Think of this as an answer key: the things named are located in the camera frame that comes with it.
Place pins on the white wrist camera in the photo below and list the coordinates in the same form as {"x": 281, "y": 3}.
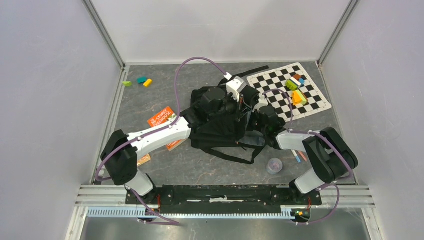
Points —
{"x": 262, "y": 102}
{"x": 235, "y": 87}

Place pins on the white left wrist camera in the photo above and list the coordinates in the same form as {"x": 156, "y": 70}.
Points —
{"x": 235, "y": 87}

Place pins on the orange treehouse book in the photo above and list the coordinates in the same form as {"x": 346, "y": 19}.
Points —
{"x": 165, "y": 115}

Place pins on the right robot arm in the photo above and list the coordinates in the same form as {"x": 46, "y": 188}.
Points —
{"x": 330, "y": 157}

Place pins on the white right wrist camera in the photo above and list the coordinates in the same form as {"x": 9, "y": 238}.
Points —
{"x": 262, "y": 102}

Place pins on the yellow toy block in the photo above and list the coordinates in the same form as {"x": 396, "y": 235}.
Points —
{"x": 147, "y": 83}

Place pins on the blue white pen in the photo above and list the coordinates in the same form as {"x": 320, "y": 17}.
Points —
{"x": 296, "y": 156}

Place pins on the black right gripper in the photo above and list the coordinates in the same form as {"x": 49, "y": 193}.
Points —
{"x": 251, "y": 114}

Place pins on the green half-round block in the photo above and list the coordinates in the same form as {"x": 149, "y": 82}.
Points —
{"x": 127, "y": 83}

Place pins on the teal toy block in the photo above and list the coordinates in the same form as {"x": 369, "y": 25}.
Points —
{"x": 141, "y": 80}

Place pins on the brown blue block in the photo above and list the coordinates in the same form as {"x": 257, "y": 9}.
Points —
{"x": 299, "y": 78}

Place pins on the green white block stack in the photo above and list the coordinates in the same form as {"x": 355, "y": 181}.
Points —
{"x": 292, "y": 84}

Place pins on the orange green block stack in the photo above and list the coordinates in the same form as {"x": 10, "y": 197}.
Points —
{"x": 299, "y": 98}

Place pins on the black white chessboard mat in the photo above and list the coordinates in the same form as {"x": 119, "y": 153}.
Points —
{"x": 280, "y": 97}

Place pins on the black student backpack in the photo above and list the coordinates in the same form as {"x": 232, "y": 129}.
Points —
{"x": 211, "y": 132}

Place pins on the aluminium frame rail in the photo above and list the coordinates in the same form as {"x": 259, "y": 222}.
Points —
{"x": 80, "y": 212}

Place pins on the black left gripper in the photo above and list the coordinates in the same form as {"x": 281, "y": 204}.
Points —
{"x": 240, "y": 109}

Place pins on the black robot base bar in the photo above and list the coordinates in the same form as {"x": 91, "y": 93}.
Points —
{"x": 228, "y": 199}

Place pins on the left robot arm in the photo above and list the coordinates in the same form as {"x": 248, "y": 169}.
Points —
{"x": 122, "y": 151}

